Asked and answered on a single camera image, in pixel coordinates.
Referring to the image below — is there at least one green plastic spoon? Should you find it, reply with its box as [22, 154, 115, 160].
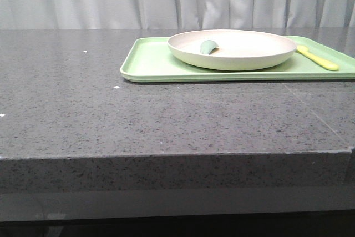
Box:
[200, 40, 219, 54]

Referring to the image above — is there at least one light green serving tray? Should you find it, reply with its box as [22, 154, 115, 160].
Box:
[120, 36, 354, 83]

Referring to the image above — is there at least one beige round plate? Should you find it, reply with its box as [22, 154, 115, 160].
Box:
[168, 29, 297, 71]

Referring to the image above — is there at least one yellow plastic fork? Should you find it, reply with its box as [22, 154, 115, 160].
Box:
[297, 45, 339, 71]

